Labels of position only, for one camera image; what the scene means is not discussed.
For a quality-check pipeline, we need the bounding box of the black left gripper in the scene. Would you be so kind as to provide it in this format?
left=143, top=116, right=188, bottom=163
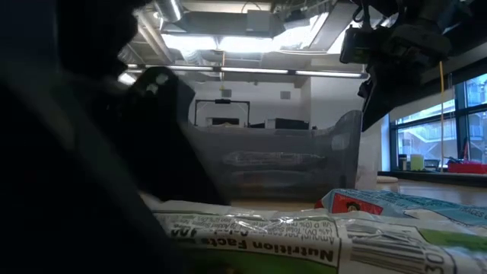
left=0, top=0, right=140, bottom=79

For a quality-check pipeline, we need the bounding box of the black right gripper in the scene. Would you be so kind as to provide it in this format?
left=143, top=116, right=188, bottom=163
left=357, top=21, right=454, bottom=132

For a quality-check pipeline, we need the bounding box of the blue red granola bar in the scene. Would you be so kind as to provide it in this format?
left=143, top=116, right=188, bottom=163
left=314, top=189, right=487, bottom=228

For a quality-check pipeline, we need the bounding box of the green white nutrition-label granola bar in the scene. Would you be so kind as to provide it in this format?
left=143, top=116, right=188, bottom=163
left=140, top=192, right=487, bottom=274

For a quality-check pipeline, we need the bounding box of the pale yellow cup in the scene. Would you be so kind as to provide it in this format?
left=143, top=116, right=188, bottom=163
left=409, top=153, right=425, bottom=172

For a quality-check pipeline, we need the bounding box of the grey translucent plastic bin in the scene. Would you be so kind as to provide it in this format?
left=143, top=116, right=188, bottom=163
left=178, top=110, right=363, bottom=202

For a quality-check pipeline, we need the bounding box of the long ceiling light strip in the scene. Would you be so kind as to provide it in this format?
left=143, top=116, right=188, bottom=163
left=125, top=63, right=368, bottom=79

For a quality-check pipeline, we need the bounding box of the red box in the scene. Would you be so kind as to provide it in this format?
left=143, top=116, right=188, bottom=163
left=447, top=161, right=487, bottom=175

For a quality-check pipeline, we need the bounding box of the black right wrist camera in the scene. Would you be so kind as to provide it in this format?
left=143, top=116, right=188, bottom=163
left=339, top=24, right=384, bottom=65

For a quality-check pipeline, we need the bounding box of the yellow hanging cord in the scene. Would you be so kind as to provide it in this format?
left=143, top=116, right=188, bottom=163
left=438, top=60, right=446, bottom=169

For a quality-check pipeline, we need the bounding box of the black background station frame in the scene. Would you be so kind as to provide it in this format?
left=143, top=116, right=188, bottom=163
left=193, top=98, right=251, bottom=127

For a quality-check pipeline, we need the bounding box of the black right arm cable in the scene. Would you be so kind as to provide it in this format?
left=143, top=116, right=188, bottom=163
left=351, top=0, right=373, bottom=32

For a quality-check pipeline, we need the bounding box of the black window frame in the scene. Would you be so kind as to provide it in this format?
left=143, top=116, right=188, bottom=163
left=389, top=72, right=487, bottom=173

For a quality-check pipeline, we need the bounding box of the silver ceiling duct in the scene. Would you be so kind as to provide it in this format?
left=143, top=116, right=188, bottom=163
left=153, top=0, right=184, bottom=23

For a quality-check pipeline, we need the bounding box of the black table frame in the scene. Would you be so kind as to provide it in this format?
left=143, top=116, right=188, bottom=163
left=377, top=170, right=487, bottom=188

